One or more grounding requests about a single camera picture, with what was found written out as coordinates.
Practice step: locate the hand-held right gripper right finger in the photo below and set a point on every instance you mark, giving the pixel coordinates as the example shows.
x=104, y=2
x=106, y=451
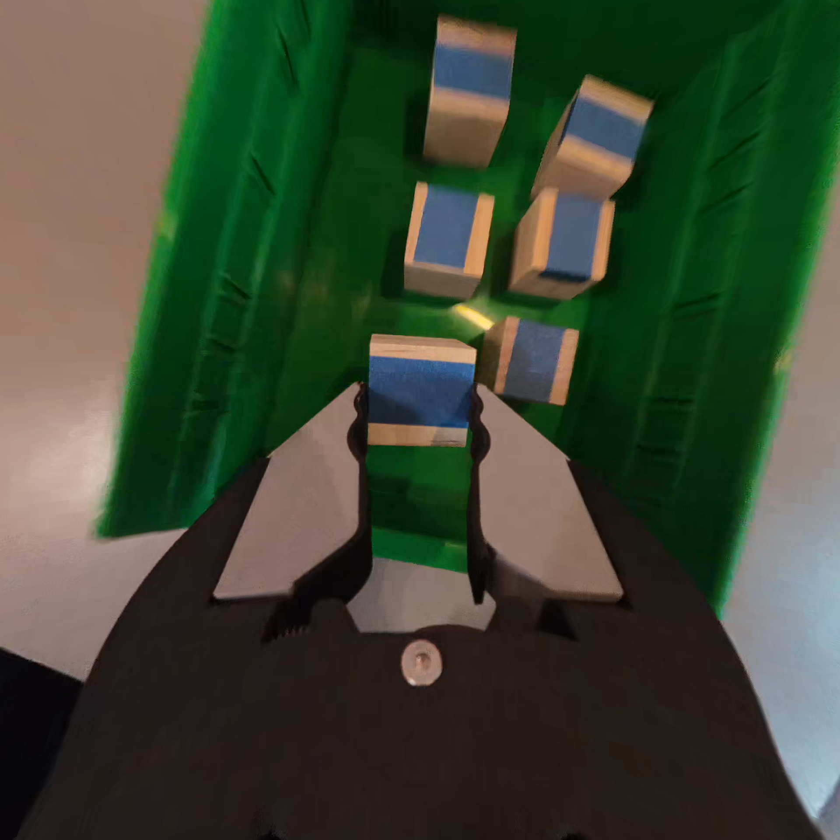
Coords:
x=544, y=518

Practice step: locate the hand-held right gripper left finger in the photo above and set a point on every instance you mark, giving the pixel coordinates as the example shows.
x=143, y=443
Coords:
x=295, y=518

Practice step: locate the blue-striped wooden cube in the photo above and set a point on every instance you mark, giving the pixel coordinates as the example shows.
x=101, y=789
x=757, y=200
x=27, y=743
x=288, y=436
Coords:
x=594, y=138
x=446, y=243
x=469, y=92
x=561, y=243
x=420, y=394
x=535, y=361

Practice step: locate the green plastic bin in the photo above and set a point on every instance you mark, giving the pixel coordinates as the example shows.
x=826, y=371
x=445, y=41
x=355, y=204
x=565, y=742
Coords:
x=262, y=262

